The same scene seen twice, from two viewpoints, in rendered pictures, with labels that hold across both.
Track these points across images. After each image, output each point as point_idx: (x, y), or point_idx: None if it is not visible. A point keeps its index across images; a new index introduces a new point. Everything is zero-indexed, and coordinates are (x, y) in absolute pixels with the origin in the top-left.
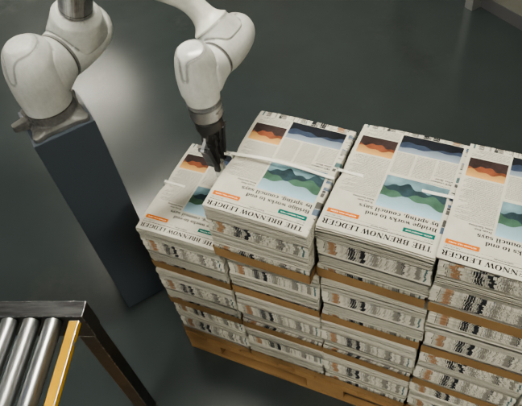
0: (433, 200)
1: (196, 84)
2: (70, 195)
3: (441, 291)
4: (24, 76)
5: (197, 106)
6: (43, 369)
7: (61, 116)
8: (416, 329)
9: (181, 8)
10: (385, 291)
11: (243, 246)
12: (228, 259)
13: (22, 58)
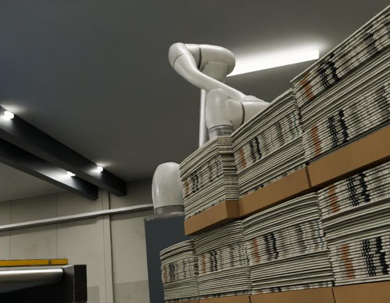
0: None
1: (209, 104)
2: (153, 276)
3: (308, 130)
4: (158, 174)
5: (210, 124)
6: (20, 272)
7: (169, 208)
8: (319, 250)
9: (232, 98)
10: (278, 186)
11: (197, 202)
12: (196, 250)
13: (162, 165)
